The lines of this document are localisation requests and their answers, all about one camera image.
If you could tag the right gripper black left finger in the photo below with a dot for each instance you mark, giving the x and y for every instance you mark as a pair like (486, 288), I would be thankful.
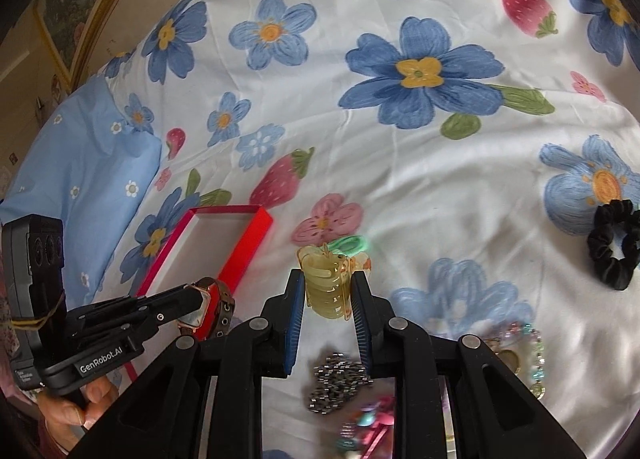
(204, 399)

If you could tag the yellow translucent hair claw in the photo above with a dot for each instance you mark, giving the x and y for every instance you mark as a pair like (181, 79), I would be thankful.
(327, 276)

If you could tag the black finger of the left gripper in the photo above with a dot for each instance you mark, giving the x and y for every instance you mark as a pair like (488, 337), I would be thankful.
(165, 306)

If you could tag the red jewelry box tray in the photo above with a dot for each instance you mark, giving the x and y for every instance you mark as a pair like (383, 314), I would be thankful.
(209, 241)

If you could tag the white floral bed sheet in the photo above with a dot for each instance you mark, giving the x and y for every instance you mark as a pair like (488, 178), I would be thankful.
(469, 142)

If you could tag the pink hair clips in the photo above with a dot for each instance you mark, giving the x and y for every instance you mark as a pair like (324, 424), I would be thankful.
(369, 433)

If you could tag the black camera box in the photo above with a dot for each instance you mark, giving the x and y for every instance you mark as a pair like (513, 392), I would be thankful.
(32, 253)

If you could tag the left hand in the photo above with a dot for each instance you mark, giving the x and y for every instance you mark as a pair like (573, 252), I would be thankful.
(61, 417)

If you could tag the light blue daisy pillow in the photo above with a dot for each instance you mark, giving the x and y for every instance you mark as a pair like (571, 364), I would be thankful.
(90, 167)

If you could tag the brown leather wristwatch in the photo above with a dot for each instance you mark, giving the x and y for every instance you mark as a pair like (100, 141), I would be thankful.
(213, 320)

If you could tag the black velvet scrunchie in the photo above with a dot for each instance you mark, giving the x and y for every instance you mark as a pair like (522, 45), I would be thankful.
(613, 244)

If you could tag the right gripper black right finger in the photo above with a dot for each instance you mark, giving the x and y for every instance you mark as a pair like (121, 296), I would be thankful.
(493, 413)

